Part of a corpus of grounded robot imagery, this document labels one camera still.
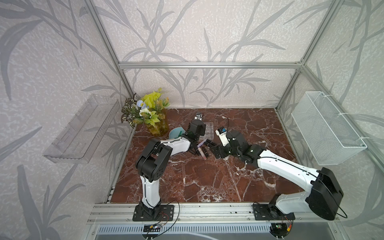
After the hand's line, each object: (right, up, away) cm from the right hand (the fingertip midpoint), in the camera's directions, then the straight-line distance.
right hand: (216, 144), depth 82 cm
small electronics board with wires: (-32, -38, -11) cm, 51 cm away
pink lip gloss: (-8, -7, +12) cm, 16 cm away
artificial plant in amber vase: (-39, +20, +8) cm, 45 cm away
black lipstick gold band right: (-4, -3, +17) cm, 18 cm away
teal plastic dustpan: (-26, +5, +24) cm, 35 cm away
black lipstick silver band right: (-1, -1, +18) cm, 18 cm away
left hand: (-9, +12, +15) cm, 21 cm away
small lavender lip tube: (-8, -2, +18) cm, 19 cm away
